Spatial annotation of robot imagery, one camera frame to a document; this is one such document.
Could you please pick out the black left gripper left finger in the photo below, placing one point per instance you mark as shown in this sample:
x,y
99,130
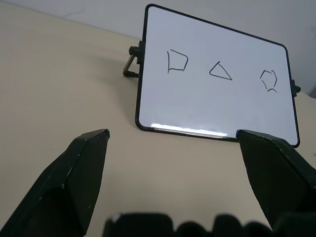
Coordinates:
x,y
61,182

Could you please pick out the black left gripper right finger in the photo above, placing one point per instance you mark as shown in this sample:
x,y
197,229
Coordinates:
x,y
276,172

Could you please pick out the black-framed small whiteboard on stand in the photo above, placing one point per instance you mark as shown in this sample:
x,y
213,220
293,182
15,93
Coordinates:
x,y
209,106

